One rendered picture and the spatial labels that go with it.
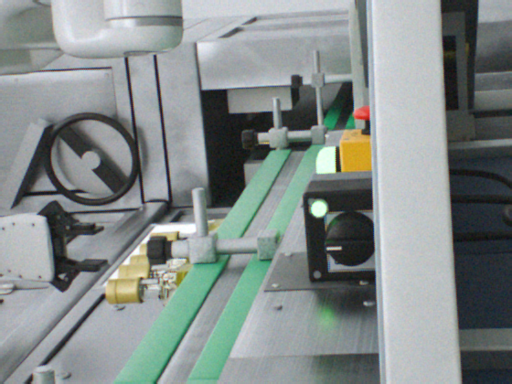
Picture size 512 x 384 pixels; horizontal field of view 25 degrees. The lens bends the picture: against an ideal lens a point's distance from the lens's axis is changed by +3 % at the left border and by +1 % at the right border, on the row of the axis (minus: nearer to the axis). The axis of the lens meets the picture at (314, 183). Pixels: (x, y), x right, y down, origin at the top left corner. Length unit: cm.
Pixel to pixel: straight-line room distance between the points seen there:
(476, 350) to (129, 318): 108
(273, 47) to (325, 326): 172
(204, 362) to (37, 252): 96
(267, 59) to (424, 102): 204
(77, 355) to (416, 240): 125
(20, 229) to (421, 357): 137
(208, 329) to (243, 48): 165
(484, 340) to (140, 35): 72
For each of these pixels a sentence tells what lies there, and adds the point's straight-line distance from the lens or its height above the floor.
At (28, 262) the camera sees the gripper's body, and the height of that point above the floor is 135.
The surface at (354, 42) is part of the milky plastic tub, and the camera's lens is 173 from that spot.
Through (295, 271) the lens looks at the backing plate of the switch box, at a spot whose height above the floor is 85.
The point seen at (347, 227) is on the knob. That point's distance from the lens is 95.
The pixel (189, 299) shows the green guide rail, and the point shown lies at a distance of 104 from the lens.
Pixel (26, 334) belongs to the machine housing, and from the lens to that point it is 187.
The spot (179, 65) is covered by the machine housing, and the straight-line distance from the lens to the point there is 260.
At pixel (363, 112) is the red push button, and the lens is 126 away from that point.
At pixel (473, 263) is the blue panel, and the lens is 109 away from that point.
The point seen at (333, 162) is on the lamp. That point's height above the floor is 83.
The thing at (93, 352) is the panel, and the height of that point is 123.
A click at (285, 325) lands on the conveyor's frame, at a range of 89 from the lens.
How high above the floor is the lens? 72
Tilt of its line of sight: 6 degrees up
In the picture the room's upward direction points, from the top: 93 degrees counter-clockwise
